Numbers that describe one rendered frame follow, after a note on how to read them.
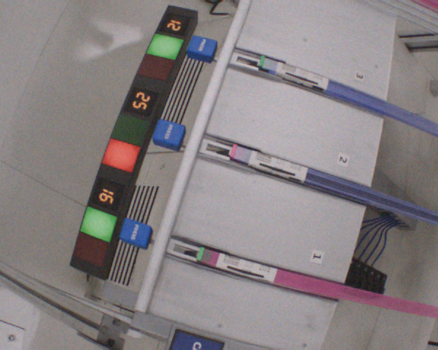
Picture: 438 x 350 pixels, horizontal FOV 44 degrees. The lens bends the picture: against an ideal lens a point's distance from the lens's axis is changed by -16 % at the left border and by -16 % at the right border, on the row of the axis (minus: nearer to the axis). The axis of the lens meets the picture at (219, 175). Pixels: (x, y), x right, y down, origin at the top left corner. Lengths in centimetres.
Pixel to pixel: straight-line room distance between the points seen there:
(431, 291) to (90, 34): 104
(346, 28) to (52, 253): 88
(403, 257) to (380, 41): 59
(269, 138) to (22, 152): 76
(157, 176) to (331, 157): 64
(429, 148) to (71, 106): 82
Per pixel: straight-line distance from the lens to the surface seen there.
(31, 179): 133
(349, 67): 71
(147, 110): 68
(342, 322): 106
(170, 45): 71
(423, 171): 128
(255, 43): 70
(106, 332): 70
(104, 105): 143
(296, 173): 64
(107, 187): 66
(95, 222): 65
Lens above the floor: 122
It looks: 49 degrees down
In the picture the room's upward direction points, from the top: 91 degrees clockwise
